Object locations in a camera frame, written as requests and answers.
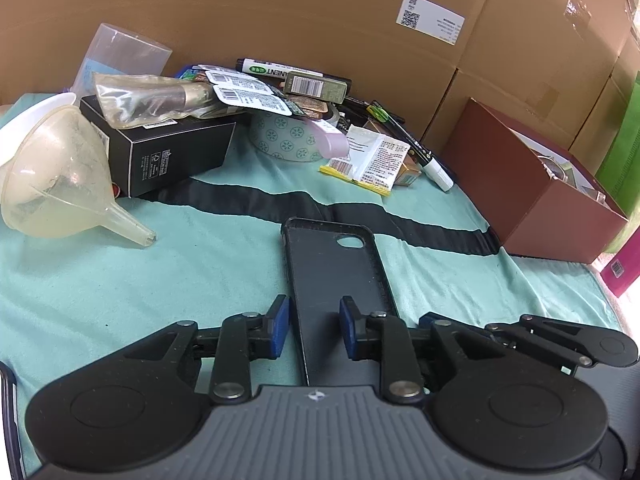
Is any black phone case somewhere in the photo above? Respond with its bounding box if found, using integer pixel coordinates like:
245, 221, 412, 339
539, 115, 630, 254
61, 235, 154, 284
281, 216, 398, 386

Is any green fabric bag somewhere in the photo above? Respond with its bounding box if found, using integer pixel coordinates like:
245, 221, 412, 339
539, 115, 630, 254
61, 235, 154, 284
595, 72, 640, 256

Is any clear plastic container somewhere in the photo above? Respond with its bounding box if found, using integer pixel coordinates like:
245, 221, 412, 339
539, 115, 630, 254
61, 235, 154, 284
70, 22, 173, 98

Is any black marker with green label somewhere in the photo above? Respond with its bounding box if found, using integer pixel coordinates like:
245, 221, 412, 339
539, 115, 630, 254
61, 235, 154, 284
235, 57, 351, 86

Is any white shipping label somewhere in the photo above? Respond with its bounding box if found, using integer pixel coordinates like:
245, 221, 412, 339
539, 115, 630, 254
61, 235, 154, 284
396, 0, 466, 47

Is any black cardboard box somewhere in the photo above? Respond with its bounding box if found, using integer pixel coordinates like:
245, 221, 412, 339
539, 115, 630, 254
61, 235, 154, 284
80, 94, 237, 198

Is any white paper leaflet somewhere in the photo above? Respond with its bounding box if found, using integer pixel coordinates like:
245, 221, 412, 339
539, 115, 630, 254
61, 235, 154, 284
345, 125, 378, 161

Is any magenta box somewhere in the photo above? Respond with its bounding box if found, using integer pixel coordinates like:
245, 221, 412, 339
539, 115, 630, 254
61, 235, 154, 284
599, 249, 640, 297

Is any translucent plastic funnel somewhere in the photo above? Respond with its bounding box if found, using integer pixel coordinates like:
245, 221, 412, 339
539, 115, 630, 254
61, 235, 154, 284
0, 102, 157, 249

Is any reddish brown storage box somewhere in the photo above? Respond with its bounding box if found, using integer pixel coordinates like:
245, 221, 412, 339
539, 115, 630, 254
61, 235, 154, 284
440, 97, 629, 266

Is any pink bottle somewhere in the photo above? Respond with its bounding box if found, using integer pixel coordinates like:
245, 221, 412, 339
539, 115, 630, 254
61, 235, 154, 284
306, 119, 351, 159

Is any brown cardboard box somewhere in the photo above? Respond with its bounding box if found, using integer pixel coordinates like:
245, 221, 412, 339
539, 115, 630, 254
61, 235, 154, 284
457, 0, 640, 81
422, 67, 613, 161

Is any black marker with white cap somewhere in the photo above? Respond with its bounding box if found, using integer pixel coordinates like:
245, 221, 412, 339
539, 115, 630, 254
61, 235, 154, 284
367, 102, 454, 192

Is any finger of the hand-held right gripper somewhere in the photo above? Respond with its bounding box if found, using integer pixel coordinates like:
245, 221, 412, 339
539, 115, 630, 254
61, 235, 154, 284
419, 311, 597, 377

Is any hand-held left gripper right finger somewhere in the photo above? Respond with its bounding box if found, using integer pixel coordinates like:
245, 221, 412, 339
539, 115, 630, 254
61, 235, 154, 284
339, 296, 506, 404

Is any white barcode card pack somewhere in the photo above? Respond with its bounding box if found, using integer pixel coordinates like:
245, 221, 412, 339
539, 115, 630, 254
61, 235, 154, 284
197, 64, 273, 93
212, 84, 296, 116

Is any yellow edged packet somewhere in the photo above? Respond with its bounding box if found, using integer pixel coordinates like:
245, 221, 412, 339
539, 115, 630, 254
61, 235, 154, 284
320, 157, 391, 198

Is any olive box with barcode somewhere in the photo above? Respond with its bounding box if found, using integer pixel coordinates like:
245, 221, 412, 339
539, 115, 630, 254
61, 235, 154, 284
284, 72, 351, 102

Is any black fabric strip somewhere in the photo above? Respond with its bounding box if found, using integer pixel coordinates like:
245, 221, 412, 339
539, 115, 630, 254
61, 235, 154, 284
145, 175, 501, 258

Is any green pen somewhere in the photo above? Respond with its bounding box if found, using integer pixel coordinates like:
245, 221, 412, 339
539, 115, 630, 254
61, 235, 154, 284
366, 100, 406, 125

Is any patterned tape roll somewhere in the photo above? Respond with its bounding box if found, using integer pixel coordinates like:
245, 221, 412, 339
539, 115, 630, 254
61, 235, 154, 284
248, 109, 346, 163

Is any large cardboard box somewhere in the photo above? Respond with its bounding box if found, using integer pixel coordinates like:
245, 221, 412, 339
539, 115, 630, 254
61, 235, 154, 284
0, 0, 503, 148

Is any white printed sachet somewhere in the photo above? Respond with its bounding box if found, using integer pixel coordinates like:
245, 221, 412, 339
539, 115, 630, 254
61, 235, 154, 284
356, 136, 412, 192

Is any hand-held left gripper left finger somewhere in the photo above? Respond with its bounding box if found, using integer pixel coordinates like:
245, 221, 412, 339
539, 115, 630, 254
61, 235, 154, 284
122, 294, 292, 406

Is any teal cloth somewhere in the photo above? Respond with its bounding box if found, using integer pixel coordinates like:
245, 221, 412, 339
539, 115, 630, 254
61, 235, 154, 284
0, 92, 623, 476

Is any white plastic bowl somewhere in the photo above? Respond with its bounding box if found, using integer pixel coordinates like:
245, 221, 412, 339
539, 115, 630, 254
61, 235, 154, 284
0, 92, 81, 161

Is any small gold box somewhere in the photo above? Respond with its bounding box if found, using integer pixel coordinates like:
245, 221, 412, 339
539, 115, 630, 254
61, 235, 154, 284
392, 152, 426, 187

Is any brush in clear bag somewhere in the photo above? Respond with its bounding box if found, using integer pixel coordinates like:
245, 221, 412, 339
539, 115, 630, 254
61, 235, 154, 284
91, 72, 223, 128

